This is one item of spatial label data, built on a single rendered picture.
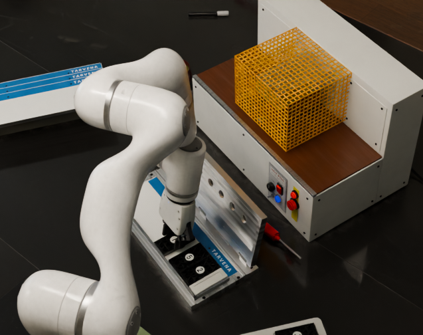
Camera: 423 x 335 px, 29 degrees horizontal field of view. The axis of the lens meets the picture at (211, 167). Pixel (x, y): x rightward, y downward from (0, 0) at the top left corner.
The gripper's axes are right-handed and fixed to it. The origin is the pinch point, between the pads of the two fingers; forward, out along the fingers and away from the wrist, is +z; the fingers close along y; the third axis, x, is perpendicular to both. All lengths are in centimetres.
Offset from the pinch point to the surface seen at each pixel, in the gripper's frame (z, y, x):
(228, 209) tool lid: -9.8, 5.8, 11.5
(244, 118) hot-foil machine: -21.0, -12.6, 27.5
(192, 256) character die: 1.3, 7.5, 1.2
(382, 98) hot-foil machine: -43, 16, 44
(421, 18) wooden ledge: -20, -33, 118
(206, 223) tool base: 0.6, -0.4, 10.7
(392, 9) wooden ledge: -19, -43, 114
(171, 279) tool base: 3.9, 9.7, -6.3
